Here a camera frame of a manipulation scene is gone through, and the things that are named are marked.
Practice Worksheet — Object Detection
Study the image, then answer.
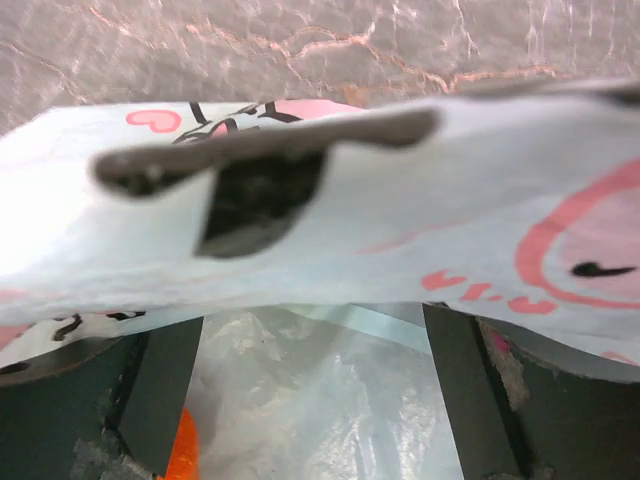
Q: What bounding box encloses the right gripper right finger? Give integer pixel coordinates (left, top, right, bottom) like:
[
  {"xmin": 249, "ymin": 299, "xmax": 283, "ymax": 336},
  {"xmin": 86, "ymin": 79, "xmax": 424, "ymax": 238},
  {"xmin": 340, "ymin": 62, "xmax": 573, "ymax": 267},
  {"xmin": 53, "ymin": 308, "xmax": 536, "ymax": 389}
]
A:
[{"xmin": 422, "ymin": 304, "xmax": 639, "ymax": 480}]

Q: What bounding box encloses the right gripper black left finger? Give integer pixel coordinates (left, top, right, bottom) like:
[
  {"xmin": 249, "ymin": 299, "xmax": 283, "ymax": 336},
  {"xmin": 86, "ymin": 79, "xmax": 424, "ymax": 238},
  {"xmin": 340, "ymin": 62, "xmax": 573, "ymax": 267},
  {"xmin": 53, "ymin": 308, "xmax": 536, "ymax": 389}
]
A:
[{"xmin": 1, "ymin": 318, "xmax": 203, "ymax": 480}]

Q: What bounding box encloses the orange fake fruit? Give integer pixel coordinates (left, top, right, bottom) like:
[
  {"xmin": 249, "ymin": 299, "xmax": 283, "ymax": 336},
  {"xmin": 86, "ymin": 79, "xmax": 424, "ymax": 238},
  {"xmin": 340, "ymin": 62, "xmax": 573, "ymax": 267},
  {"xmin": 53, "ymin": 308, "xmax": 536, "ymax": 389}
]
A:
[{"xmin": 163, "ymin": 408, "xmax": 200, "ymax": 480}]

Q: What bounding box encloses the light blue plastic bag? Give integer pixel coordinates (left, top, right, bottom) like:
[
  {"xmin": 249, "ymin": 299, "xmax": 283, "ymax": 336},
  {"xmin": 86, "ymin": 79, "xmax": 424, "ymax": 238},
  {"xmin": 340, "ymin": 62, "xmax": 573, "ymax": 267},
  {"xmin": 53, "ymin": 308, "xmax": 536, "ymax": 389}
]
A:
[{"xmin": 0, "ymin": 77, "xmax": 640, "ymax": 480}]

